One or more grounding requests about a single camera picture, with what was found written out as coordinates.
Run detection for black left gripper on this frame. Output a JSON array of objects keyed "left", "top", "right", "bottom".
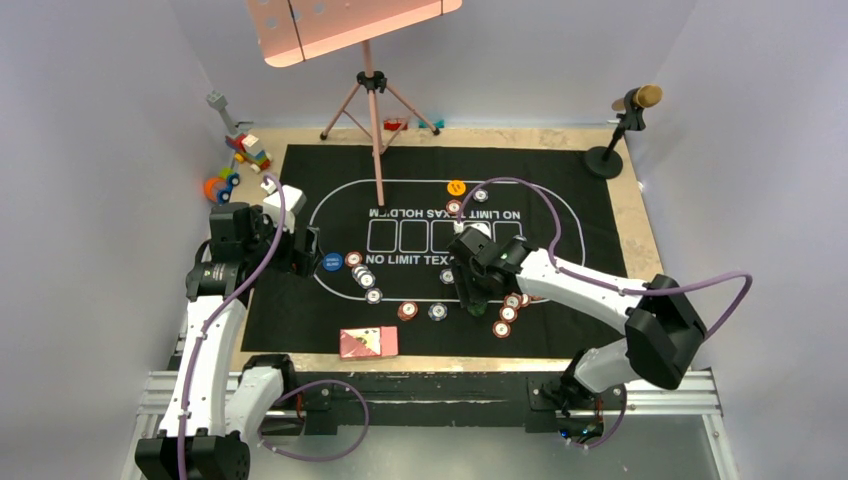
[{"left": 243, "top": 205, "right": 321, "bottom": 278}]

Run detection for blue small blind button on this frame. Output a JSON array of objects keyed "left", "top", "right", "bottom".
[{"left": 322, "top": 252, "right": 345, "bottom": 272}]

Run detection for lone blue chip mid-table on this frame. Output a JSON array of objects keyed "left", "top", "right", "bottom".
[{"left": 439, "top": 268, "right": 454, "bottom": 285}]

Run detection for blue poker chip stack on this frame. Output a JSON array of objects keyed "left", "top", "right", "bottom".
[{"left": 428, "top": 303, "right": 448, "bottom": 322}]

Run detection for blue chips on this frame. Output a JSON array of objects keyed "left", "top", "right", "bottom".
[
  {"left": 472, "top": 188, "right": 489, "bottom": 203},
  {"left": 351, "top": 264, "right": 383, "bottom": 305}
]

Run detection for red poker chip stack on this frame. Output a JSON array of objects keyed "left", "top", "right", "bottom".
[{"left": 397, "top": 301, "right": 419, "bottom": 321}]

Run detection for yellow big blind button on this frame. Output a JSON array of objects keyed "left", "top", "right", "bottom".
[{"left": 446, "top": 180, "right": 467, "bottom": 197}]

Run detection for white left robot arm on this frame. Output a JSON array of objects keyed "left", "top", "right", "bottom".
[{"left": 134, "top": 174, "right": 321, "bottom": 479}]

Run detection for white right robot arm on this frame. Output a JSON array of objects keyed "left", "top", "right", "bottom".
[{"left": 448, "top": 223, "right": 707, "bottom": 407}]

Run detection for green poker chip stack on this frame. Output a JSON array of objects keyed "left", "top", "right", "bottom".
[{"left": 466, "top": 303, "right": 488, "bottom": 318}]

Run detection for black poker table mat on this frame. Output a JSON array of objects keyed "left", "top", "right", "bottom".
[{"left": 242, "top": 145, "right": 627, "bottom": 358}]

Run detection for red playing card box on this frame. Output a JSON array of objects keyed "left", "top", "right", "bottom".
[{"left": 339, "top": 326, "right": 399, "bottom": 360}]

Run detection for colourful toy block train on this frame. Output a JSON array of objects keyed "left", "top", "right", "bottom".
[{"left": 225, "top": 133, "right": 273, "bottom": 173}]

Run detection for small red toy block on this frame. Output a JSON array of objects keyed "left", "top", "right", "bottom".
[{"left": 383, "top": 117, "right": 410, "bottom": 132}]

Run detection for small teal toy block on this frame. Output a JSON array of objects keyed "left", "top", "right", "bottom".
[{"left": 418, "top": 120, "right": 445, "bottom": 129}]

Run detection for gold microphone on stand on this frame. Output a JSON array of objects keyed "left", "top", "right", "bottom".
[{"left": 582, "top": 84, "right": 664, "bottom": 180}]

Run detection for grey toy block tower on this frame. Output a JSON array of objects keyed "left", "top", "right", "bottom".
[{"left": 206, "top": 90, "right": 238, "bottom": 135}]

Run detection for pink music stand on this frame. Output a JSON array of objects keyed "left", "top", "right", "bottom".
[{"left": 246, "top": 0, "right": 463, "bottom": 208}]

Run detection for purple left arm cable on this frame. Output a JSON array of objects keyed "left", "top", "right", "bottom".
[{"left": 176, "top": 170, "right": 371, "bottom": 480}]

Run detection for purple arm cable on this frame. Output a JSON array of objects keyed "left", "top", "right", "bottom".
[
  {"left": 455, "top": 176, "right": 755, "bottom": 450},
  {"left": 176, "top": 170, "right": 371, "bottom": 480}
]

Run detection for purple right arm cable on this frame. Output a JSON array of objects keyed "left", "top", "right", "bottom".
[{"left": 455, "top": 176, "right": 755, "bottom": 450}]

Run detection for aluminium mounting rail frame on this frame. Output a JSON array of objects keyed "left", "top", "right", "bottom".
[{"left": 121, "top": 368, "right": 740, "bottom": 480}]

